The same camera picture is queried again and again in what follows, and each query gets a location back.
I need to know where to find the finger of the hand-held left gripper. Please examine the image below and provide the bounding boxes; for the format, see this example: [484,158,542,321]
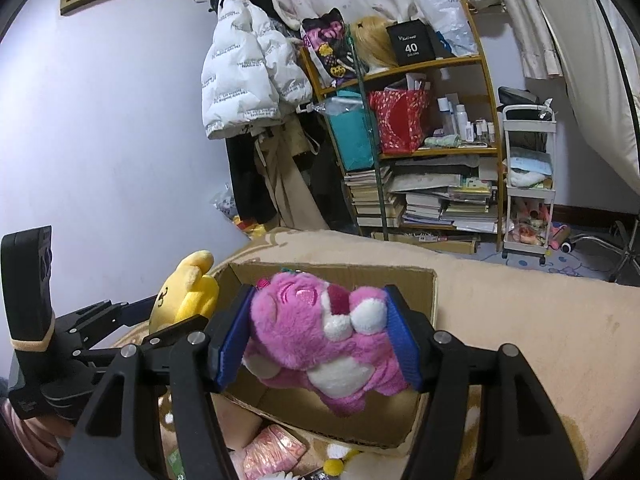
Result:
[75,315,211,361]
[54,296,160,333]

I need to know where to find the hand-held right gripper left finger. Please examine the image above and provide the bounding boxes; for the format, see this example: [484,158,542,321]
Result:
[57,284,261,480]

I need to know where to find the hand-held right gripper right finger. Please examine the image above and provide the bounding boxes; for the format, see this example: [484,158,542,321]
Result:
[382,284,586,480]

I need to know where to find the yellow plush toy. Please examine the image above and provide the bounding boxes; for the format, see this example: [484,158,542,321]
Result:
[148,250,221,336]

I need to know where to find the pink plush bear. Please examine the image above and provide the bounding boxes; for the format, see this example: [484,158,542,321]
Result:
[241,269,423,418]

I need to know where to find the flat printed box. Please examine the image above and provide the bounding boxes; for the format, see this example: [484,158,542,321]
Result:
[370,230,478,255]

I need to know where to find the beige brown patterned rug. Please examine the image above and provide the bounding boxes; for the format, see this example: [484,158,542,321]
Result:
[110,227,640,480]

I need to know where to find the pink tissue pack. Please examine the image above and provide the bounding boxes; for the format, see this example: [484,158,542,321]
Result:
[240,424,311,480]

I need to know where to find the colourful plastic bag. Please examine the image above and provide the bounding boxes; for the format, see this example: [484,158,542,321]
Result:
[210,185,271,238]

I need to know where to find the pink cloth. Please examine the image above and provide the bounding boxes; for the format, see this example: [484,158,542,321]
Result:
[0,400,76,466]

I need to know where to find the stack of books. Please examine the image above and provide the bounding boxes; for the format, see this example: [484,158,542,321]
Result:
[344,155,501,236]

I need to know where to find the yellow pompom toy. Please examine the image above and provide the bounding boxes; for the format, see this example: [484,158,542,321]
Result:
[320,447,361,477]

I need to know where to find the black hanging pants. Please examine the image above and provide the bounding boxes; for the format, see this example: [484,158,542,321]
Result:
[225,132,278,223]

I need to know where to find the beige hanging coat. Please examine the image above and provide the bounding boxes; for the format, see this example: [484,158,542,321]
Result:
[252,120,331,231]

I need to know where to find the pink items in cart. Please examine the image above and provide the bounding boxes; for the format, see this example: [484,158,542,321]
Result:
[505,197,551,246]

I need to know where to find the dark hanging garment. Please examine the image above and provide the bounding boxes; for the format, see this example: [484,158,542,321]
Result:
[300,110,361,236]

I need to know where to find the green thin pole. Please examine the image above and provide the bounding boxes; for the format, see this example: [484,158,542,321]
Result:
[345,22,391,241]

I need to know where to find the white trolley cart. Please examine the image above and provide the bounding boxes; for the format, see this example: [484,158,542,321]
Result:
[501,104,558,266]

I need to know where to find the teal bag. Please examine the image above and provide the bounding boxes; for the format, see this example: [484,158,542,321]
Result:
[327,92,381,171]

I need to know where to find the blue white folded cloths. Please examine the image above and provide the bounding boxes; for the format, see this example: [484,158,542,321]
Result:
[507,147,553,188]

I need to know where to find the red gift bag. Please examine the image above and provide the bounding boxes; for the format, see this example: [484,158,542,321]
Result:
[368,87,432,156]

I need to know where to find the office chair base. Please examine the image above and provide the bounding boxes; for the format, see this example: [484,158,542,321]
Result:
[570,220,640,283]

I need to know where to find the row of cosmetic bottles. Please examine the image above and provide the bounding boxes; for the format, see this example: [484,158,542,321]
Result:
[437,92,498,143]

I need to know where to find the white puffer jacket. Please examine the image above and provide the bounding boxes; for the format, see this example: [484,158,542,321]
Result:
[201,0,313,140]

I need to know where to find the wooden bookshelf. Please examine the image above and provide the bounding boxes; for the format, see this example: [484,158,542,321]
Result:
[300,2,506,253]

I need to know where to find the black cardboard box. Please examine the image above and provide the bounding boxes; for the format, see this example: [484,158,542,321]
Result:
[386,20,437,67]

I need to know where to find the blonde wig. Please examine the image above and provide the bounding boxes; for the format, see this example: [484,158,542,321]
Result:
[350,16,401,73]

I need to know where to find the pink black printed bag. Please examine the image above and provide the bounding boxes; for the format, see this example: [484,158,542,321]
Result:
[300,9,366,88]

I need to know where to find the white plastic bag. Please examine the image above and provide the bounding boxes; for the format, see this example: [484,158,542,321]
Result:
[410,0,481,58]

